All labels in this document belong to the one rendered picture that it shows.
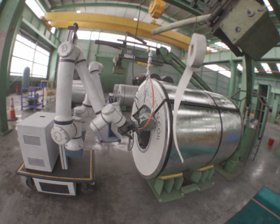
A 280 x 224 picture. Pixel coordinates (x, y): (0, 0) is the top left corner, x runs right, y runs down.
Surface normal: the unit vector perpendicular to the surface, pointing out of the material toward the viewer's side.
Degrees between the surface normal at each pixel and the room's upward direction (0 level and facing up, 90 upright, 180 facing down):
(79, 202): 0
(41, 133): 90
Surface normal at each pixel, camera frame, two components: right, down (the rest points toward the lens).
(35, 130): 0.32, 0.21
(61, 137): 0.11, 0.30
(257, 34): 0.06, 0.92
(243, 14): -0.95, -0.07
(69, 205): 0.13, -0.98
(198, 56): -0.18, 0.70
